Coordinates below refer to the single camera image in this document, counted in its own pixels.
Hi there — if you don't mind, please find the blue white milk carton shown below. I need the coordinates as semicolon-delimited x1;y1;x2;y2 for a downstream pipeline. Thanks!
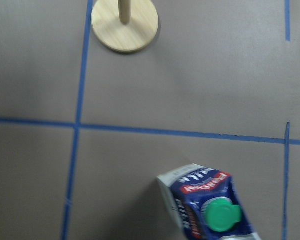
157;163;260;240

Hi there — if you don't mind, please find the wooden stand with round base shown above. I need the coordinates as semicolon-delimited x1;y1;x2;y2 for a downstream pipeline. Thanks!
91;0;159;53

